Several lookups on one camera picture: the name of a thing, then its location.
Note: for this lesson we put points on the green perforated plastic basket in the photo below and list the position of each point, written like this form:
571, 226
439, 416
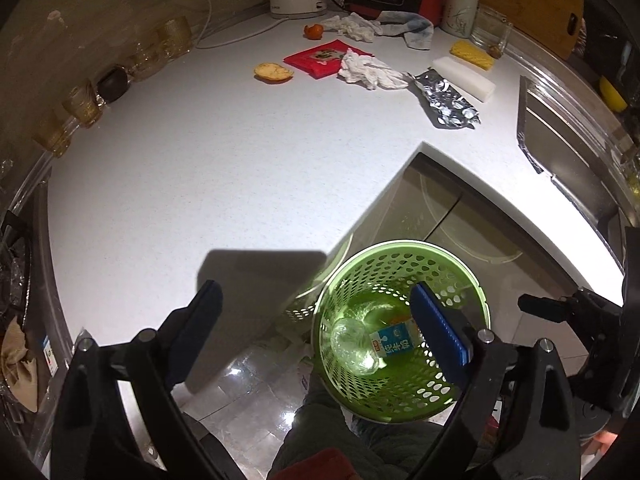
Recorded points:
400, 392

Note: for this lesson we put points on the brown cloth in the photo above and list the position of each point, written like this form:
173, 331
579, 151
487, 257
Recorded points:
20, 365

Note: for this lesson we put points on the wooden cutting board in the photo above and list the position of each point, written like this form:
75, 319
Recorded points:
525, 5

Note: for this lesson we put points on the grey cabinet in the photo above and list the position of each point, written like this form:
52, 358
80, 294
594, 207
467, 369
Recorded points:
465, 220

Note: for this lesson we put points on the white kettle base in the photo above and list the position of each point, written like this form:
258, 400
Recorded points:
300, 15

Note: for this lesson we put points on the dark round cup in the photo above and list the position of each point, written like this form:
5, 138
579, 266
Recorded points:
114, 85

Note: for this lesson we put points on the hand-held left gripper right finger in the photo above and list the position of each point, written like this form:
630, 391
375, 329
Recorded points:
440, 330

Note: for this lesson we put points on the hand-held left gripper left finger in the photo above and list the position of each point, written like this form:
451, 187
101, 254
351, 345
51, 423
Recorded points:
200, 320

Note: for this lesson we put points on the orange fruit peel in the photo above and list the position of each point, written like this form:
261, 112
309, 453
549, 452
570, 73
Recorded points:
313, 32

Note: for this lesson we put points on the clear glass cup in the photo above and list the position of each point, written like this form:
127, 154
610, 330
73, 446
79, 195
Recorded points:
210, 5
146, 62

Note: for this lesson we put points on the white floral mug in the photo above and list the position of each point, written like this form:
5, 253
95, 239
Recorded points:
457, 12

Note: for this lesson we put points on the large crumpled white tissue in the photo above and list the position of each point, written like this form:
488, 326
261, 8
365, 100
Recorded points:
372, 70

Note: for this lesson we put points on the small blue milk carton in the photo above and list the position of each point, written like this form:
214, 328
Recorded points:
395, 340

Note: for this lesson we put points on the white foam block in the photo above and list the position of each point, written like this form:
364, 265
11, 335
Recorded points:
465, 80

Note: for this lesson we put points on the crumpled silver foil packet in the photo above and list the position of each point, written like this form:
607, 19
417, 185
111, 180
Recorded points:
445, 102

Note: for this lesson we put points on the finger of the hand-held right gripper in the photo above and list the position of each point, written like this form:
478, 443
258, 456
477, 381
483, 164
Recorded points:
542, 307

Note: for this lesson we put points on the red slipper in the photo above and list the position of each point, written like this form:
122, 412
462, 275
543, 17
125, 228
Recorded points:
335, 466

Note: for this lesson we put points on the amber glass cup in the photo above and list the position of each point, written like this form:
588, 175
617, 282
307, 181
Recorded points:
175, 35
82, 105
52, 137

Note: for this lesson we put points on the red snack packet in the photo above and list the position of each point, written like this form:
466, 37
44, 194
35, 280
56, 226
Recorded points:
312, 60

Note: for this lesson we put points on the person's trouser leg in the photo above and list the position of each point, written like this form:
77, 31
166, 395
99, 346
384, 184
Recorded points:
320, 425

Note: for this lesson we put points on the clear glass jar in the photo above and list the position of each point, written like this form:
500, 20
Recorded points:
490, 27

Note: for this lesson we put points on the clear plastic cup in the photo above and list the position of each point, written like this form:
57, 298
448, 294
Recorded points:
350, 342

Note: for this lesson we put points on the yellow round object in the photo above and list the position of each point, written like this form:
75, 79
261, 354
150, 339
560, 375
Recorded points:
614, 94

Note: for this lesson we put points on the black stove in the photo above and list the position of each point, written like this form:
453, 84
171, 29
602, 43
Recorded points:
12, 260

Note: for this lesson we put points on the steel sink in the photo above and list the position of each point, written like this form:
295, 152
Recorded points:
565, 150

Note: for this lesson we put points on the yellow ridged sponge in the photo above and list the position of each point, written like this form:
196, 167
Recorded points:
472, 55

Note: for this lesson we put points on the blue and white cloth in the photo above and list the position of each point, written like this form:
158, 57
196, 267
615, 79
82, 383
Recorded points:
415, 30

